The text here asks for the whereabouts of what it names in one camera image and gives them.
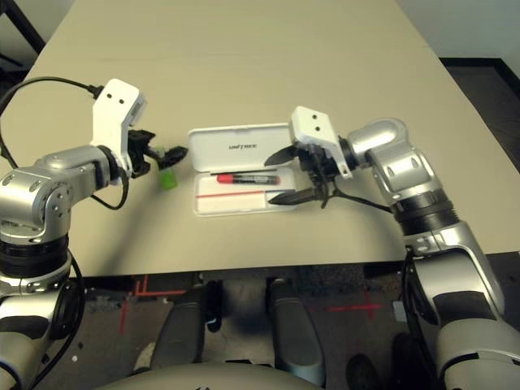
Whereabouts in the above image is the grey robot torso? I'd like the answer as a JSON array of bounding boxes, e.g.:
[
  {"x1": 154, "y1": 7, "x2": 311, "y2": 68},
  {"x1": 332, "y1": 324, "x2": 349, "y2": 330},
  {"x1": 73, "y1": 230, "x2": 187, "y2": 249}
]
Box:
[{"x1": 93, "y1": 361, "x2": 326, "y2": 390}]

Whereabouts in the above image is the black tripod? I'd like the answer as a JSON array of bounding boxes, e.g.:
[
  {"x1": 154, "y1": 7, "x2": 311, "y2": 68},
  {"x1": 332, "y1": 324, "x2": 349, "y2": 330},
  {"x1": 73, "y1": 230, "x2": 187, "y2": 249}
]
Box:
[{"x1": 0, "y1": 52, "x2": 29, "y2": 74}]

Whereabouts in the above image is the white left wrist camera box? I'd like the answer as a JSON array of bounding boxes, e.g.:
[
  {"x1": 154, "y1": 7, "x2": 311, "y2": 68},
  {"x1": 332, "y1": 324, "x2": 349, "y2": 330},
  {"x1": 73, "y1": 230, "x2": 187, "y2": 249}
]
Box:
[{"x1": 89, "y1": 78, "x2": 147, "y2": 178}]

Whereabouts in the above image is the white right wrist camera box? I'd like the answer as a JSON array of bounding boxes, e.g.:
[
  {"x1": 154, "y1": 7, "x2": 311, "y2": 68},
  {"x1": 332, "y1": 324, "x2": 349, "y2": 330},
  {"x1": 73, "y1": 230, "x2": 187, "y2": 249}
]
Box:
[{"x1": 289, "y1": 106, "x2": 353, "y2": 180}]

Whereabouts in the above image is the red and black marker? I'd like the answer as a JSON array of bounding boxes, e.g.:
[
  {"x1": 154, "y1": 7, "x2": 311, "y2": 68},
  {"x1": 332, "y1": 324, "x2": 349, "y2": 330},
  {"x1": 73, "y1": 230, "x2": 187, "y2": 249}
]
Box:
[{"x1": 216, "y1": 173, "x2": 282, "y2": 184}]

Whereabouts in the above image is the black shoe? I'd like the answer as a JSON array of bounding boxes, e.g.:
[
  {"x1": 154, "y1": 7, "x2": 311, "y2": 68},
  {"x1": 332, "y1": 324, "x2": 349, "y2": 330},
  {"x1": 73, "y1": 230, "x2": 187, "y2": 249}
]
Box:
[
  {"x1": 392, "y1": 332, "x2": 426, "y2": 390},
  {"x1": 347, "y1": 353, "x2": 381, "y2": 390}
]

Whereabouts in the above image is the black-legged side table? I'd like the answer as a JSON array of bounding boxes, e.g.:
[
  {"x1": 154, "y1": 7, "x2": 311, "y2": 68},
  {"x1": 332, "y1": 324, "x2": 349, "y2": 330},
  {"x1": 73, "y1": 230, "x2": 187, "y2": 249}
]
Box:
[{"x1": 0, "y1": 0, "x2": 46, "y2": 54}]

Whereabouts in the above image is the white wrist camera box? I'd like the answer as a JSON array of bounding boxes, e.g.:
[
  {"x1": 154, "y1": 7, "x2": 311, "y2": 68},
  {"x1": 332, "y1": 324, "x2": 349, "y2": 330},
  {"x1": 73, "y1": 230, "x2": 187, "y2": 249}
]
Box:
[
  {"x1": 89, "y1": 78, "x2": 147, "y2": 178},
  {"x1": 289, "y1": 106, "x2": 353, "y2": 180}
]

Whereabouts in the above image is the grey robot left leg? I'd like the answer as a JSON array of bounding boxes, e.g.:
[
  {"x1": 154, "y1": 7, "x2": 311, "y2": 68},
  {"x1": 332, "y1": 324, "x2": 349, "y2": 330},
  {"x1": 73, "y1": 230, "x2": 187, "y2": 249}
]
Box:
[{"x1": 149, "y1": 284, "x2": 223, "y2": 366}]

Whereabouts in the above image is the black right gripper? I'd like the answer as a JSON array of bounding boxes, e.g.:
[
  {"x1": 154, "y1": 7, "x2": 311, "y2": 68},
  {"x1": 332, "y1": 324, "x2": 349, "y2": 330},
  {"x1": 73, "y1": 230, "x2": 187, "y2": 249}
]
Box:
[{"x1": 263, "y1": 144, "x2": 338, "y2": 206}]

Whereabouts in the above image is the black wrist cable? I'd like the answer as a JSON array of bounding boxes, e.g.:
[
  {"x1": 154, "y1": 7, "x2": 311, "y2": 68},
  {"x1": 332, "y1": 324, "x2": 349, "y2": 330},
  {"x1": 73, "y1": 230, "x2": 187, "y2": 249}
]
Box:
[
  {"x1": 0, "y1": 76, "x2": 129, "y2": 210},
  {"x1": 308, "y1": 154, "x2": 411, "y2": 215}
]

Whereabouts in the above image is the white plastic pencil case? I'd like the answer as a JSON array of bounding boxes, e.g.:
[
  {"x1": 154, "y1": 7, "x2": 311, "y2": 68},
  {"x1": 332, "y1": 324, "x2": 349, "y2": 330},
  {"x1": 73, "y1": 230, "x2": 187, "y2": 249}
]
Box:
[{"x1": 187, "y1": 123, "x2": 300, "y2": 216}]

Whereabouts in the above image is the green eraser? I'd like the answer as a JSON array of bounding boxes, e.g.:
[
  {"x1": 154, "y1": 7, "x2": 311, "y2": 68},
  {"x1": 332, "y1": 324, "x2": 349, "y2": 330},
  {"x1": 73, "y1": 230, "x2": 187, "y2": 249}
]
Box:
[{"x1": 155, "y1": 145, "x2": 179, "y2": 190}]

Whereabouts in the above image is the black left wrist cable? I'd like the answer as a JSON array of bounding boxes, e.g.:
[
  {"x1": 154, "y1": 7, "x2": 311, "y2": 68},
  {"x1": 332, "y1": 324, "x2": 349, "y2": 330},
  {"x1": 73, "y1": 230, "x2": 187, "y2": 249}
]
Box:
[{"x1": 0, "y1": 76, "x2": 129, "y2": 210}]

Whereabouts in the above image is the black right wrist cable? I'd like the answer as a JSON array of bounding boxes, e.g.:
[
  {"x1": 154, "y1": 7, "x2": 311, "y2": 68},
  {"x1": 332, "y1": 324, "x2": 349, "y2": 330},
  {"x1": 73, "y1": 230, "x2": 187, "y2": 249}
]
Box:
[{"x1": 308, "y1": 154, "x2": 411, "y2": 215}]

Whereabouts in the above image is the grey robot leg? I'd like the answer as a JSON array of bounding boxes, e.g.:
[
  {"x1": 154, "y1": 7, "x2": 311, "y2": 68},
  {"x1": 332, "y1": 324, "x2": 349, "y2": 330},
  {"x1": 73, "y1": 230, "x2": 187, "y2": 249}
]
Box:
[
  {"x1": 149, "y1": 284, "x2": 223, "y2": 366},
  {"x1": 266, "y1": 278, "x2": 326, "y2": 387}
]

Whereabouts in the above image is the grey robot right leg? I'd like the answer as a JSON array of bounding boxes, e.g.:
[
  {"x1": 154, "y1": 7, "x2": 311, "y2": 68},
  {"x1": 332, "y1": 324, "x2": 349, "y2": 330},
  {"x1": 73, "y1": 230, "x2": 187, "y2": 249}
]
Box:
[{"x1": 266, "y1": 278, "x2": 326, "y2": 387}]

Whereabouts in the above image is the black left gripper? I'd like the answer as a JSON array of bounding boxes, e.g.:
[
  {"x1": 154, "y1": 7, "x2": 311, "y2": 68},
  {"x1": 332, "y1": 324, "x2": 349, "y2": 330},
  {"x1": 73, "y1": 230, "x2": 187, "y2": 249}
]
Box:
[{"x1": 128, "y1": 128, "x2": 190, "y2": 178}]

